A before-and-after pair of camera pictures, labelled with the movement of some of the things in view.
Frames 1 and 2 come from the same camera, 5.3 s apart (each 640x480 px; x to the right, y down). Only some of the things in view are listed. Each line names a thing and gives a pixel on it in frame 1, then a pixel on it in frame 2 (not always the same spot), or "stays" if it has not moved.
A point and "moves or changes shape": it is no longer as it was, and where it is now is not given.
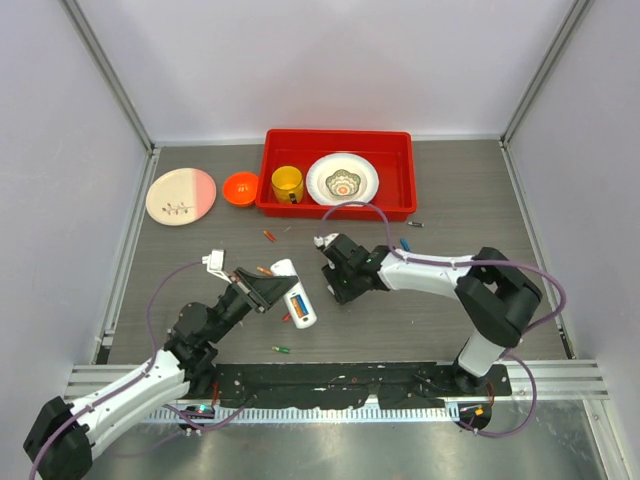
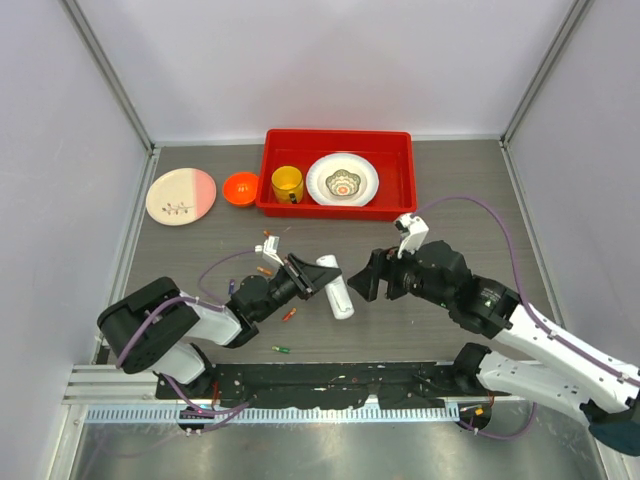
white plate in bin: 316,179 stays
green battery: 281,349 stays
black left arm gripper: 259,289 -> 319,275
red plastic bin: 347,174 stays
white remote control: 286,267 moves or changes shape
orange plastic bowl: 240,189 stays
